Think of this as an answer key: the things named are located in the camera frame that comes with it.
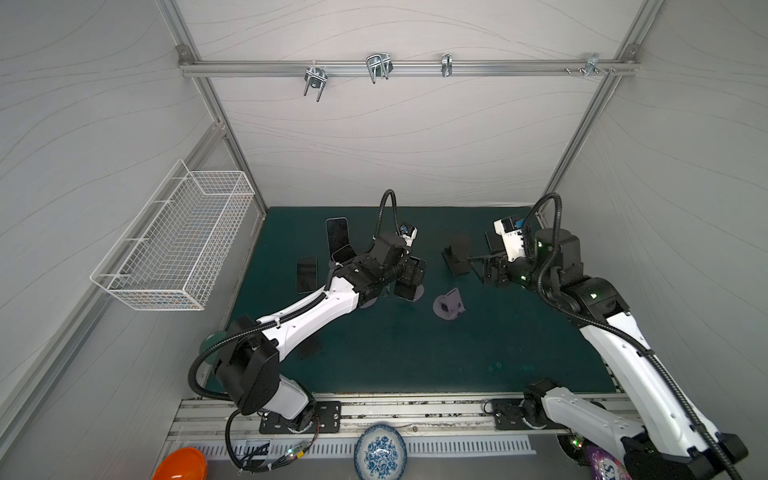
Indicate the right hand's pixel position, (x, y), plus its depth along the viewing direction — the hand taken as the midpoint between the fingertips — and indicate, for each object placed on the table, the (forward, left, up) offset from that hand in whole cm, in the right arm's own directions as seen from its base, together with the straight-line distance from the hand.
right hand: (488, 247), depth 69 cm
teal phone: (+5, +19, -32) cm, 37 cm away
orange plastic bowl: (-44, +65, -23) cm, 82 cm away
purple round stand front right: (-3, +6, -26) cm, 26 cm away
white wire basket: (-7, +74, +2) cm, 74 cm away
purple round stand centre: (+4, +15, -29) cm, 33 cm away
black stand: (-16, +46, -28) cm, 56 cm away
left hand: (+5, +17, -10) cm, 20 cm away
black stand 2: (+16, +3, -24) cm, 29 cm away
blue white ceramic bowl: (-39, +24, -30) cm, 55 cm away
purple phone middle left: (+8, +38, -15) cm, 42 cm away
